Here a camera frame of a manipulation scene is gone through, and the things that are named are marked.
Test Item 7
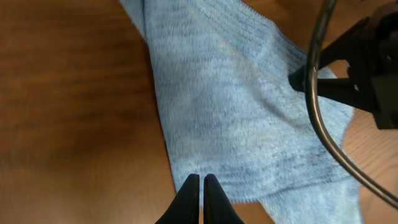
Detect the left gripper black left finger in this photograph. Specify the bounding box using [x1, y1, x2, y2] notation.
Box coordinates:
[155, 174, 200, 224]

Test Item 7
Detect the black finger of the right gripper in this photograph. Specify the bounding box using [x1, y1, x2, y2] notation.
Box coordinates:
[288, 65, 379, 113]
[318, 17, 369, 69]

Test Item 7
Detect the blue microfibre cloth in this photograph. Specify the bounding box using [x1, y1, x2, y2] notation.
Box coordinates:
[121, 0, 363, 223]

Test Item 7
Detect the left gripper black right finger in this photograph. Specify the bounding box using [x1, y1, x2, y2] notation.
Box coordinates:
[203, 174, 244, 224]

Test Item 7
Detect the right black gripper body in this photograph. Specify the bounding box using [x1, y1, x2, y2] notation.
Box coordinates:
[349, 1, 397, 129]

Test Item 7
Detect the right black cable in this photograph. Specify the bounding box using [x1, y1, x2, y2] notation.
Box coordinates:
[303, 0, 398, 210]

